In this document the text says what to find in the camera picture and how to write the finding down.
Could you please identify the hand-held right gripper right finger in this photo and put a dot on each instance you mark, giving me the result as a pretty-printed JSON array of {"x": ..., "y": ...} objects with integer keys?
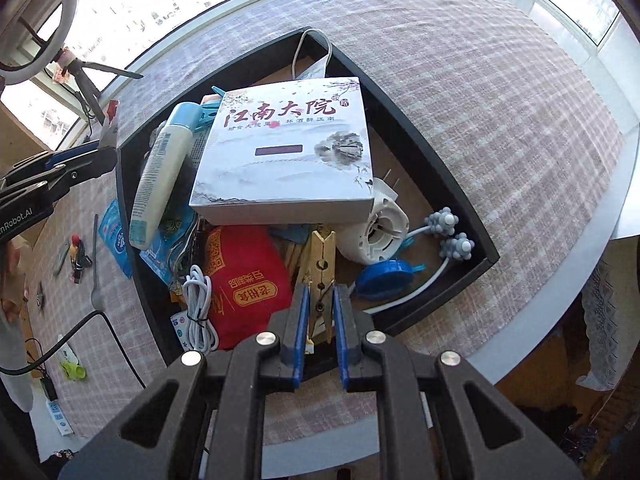
[{"x": 341, "y": 345}]

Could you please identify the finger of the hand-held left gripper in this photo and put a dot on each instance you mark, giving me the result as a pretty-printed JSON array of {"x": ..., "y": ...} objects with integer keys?
[
  {"x": 70, "y": 156},
  {"x": 85, "y": 167}
]

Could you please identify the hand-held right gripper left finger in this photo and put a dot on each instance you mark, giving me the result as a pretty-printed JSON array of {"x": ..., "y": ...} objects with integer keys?
[{"x": 301, "y": 340}]

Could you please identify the wooden clothespin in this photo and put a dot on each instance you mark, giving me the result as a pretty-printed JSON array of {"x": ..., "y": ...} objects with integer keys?
[{"x": 320, "y": 265}]

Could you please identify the green snack packet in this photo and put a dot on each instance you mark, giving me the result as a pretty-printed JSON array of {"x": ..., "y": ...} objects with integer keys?
[{"x": 72, "y": 371}]

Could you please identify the black tray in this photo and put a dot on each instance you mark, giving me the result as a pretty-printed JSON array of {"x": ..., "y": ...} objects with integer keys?
[{"x": 400, "y": 185}]

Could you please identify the person's left hand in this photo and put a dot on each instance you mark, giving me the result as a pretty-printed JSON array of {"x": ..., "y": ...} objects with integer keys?
[{"x": 10, "y": 305}]

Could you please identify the teal plastic tool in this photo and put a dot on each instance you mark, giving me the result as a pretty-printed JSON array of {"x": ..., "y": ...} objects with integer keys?
[{"x": 62, "y": 260}]

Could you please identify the black tripod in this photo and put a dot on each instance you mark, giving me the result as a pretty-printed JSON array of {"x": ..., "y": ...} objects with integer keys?
[{"x": 90, "y": 92}]

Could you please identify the blue tissue packet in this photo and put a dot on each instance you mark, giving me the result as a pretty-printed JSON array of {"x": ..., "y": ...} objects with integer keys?
[{"x": 114, "y": 237}]

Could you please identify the white lotion tube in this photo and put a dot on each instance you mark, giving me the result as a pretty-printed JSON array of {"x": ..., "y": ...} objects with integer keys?
[{"x": 160, "y": 180}]

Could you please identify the black usb adapter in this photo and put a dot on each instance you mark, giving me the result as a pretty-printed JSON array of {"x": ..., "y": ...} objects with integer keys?
[{"x": 80, "y": 265}]

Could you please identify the blue round tape measure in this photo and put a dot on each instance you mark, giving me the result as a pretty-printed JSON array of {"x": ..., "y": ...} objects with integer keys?
[{"x": 385, "y": 280}]

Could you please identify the red snack packet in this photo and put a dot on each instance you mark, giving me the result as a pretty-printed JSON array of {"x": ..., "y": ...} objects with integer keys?
[{"x": 245, "y": 280}]

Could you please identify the red paper tag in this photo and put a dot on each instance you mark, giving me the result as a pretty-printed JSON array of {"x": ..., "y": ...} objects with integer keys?
[{"x": 60, "y": 74}]

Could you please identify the metal spoon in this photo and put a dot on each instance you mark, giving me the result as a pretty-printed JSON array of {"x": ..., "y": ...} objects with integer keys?
[{"x": 95, "y": 260}]

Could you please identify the white plug-in device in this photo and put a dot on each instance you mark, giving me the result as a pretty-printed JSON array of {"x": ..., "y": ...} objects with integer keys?
[{"x": 380, "y": 232}]

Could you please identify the blue white small packet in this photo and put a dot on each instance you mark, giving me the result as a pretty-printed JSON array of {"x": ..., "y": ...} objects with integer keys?
[{"x": 167, "y": 255}]

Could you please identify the teal clothespin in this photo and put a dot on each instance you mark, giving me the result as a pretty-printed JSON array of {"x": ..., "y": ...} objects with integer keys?
[{"x": 210, "y": 115}]

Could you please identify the person's grey clothing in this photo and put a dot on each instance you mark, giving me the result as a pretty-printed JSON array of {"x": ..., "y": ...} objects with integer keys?
[{"x": 15, "y": 360}]

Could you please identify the white massage roller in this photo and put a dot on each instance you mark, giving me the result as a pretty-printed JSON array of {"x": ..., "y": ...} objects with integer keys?
[{"x": 442, "y": 222}]

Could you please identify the white printed box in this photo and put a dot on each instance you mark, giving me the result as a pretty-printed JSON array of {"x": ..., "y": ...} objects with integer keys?
[{"x": 280, "y": 160}]

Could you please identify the white lace cloth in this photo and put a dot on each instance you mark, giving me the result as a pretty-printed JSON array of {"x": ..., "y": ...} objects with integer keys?
[{"x": 605, "y": 320}]

